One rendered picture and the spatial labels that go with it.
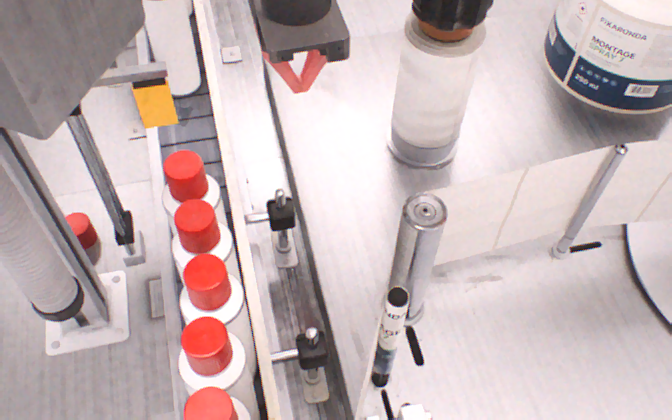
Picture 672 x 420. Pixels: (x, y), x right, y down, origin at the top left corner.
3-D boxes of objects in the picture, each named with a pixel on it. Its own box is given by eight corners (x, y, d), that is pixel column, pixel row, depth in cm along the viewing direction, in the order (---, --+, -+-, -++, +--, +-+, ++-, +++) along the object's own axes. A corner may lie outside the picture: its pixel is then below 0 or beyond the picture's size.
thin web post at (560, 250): (571, 257, 76) (637, 153, 60) (555, 261, 76) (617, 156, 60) (564, 242, 77) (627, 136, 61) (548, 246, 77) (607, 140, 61)
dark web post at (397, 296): (390, 386, 67) (412, 302, 52) (373, 389, 67) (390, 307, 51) (386, 369, 68) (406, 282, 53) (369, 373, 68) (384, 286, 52)
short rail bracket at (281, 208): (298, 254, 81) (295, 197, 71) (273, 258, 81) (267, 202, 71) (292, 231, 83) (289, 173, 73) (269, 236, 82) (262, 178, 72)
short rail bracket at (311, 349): (329, 387, 72) (331, 343, 62) (271, 400, 71) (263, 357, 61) (322, 358, 74) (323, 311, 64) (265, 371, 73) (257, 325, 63)
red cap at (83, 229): (100, 226, 83) (93, 212, 80) (93, 251, 81) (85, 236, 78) (72, 225, 83) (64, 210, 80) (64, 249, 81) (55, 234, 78)
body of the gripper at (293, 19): (320, -24, 59) (319, -104, 53) (351, 55, 54) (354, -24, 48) (246, -12, 58) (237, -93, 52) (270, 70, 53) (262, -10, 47)
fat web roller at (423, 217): (429, 322, 71) (460, 227, 55) (387, 331, 70) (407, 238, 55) (416, 284, 73) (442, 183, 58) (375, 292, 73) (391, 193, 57)
